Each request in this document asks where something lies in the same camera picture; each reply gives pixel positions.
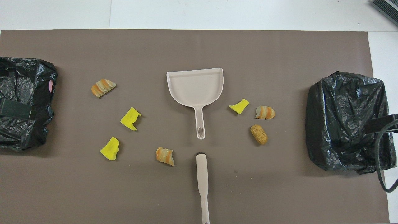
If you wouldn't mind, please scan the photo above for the brown oval bread roll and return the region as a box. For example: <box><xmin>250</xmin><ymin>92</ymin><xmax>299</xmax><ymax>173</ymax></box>
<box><xmin>250</xmin><ymin>124</ymin><xmax>268</xmax><ymax>145</ymax></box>

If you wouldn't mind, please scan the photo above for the beige brush with black bristles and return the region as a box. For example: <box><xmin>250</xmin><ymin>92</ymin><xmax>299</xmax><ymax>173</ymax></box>
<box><xmin>196</xmin><ymin>152</ymin><xmax>210</xmax><ymax>224</ymax></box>

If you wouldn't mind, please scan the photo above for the yellow sponge with green backing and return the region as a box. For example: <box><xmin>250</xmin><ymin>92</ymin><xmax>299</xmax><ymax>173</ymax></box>
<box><xmin>100</xmin><ymin>136</ymin><xmax>120</xmax><ymax>161</ymax></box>

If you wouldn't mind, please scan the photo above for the notched yellow sponge piece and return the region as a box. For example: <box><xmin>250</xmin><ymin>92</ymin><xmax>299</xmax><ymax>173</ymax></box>
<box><xmin>120</xmin><ymin>107</ymin><xmax>142</xmax><ymax>131</ymax></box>

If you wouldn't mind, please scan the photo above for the beige plastic dustpan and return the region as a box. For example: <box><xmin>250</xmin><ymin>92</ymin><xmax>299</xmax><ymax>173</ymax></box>
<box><xmin>166</xmin><ymin>68</ymin><xmax>224</xmax><ymax>140</ymax></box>

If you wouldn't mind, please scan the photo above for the small yellow sponge wedge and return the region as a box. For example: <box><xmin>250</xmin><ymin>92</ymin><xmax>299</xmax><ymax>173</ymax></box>
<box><xmin>229</xmin><ymin>98</ymin><xmax>250</xmax><ymax>115</ymax></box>

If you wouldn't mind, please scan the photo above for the grey ribbed device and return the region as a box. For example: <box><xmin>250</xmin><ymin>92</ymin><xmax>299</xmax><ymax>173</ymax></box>
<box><xmin>371</xmin><ymin>0</ymin><xmax>398</xmax><ymax>27</ymax></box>

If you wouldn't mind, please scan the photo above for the black bag lined bin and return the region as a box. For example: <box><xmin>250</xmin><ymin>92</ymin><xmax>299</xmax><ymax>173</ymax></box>
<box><xmin>305</xmin><ymin>71</ymin><xmax>397</xmax><ymax>175</ymax></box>

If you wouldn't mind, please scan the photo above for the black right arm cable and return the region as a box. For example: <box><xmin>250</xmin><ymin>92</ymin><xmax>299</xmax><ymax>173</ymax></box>
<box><xmin>374</xmin><ymin>120</ymin><xmax>398</xmax><ymax>193</ymax></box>

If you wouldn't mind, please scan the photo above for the orange striped bread piece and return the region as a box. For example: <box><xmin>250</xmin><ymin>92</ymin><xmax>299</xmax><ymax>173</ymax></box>
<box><xmin>255</xmin><ymin>106</ymin><xmax>276</xmax><ymax>120</ymax></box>
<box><xmin>91</xmin><ymin>79</ymin><xmax>117</xmax><ymax>98</ymax></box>
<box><xmin>156</xmin><ymin>147</ymin><xmax>175</xmax><ymax>166</ymax></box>

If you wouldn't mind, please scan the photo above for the black bag bin pink spot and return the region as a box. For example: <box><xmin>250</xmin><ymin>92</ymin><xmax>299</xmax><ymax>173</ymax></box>
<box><xmin>0</xmin><ymin>57</ymin><xmax>58</xmax><ymax>152</ymax></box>

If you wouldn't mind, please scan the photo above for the brown table mat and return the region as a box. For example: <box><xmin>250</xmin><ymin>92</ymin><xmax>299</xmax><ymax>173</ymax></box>
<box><xmin>0</xmin><ymin>29</ymin><xmax>390</xmax><ymax>224</ymax></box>

